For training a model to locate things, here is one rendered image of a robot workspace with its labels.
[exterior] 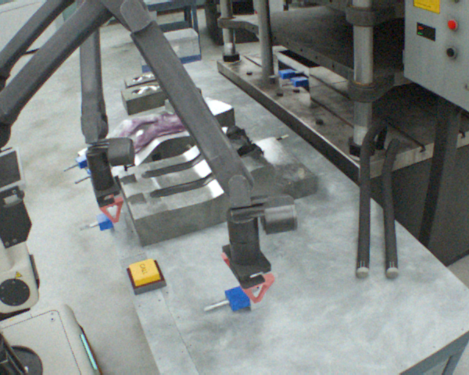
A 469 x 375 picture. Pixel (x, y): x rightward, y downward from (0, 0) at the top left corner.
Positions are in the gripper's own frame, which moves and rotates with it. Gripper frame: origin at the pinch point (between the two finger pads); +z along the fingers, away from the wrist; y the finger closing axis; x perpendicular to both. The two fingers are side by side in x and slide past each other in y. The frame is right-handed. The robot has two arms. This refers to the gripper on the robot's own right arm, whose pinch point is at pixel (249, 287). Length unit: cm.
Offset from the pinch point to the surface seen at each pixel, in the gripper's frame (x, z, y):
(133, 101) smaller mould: 1, -2, 115
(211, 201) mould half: -2.9, -3.2, 29.3
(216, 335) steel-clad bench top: 10.1, 4.5, -5.8
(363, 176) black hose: -41.0, -4.8, 17.3
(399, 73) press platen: -79, -19, 46
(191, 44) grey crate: -98, 48, 370
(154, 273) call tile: 17.1, 0.5, 14.3
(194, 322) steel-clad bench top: 13.2, 4.4, -0.2
